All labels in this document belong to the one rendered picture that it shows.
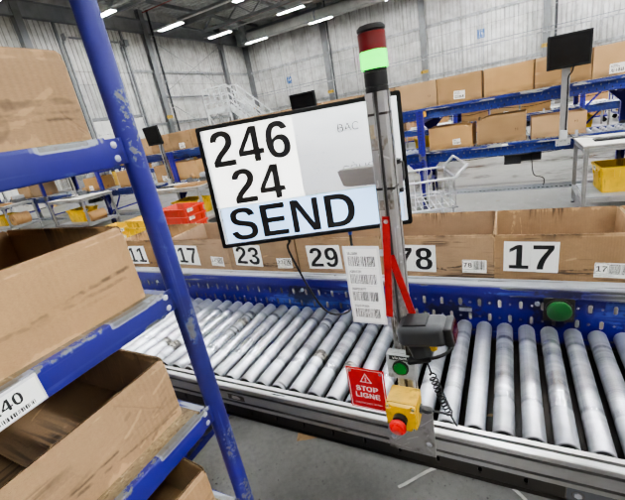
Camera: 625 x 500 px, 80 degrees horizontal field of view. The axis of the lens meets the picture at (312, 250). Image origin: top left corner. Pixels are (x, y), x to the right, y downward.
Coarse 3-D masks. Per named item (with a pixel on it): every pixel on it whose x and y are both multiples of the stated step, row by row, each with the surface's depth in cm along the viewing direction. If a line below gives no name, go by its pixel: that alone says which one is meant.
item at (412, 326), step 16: (400, 320) 82; (416, 320) 79; (432, 320) 78; (448, 320) 77; (400, 336) 79; (416, 336) 78; (432, 336) 76; (448, 336) 75; (416, 352) 81; (432, 352) 80
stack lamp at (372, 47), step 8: (368, 32) 65; (376, 32) 65; (384, 32) 66; (360, 40) 67; (368, 40) 66; (376, 40) 66; (384, 40) 66; (360, 48) 67; (368, 48) 66; (376, 48) 66; (384, 48) 67; (360, 56) 68; (368, 56) 67; (376, 56) 66; (384, 56) 67; (368, 64) 67; (376, 64) 67; (384, 64) 67
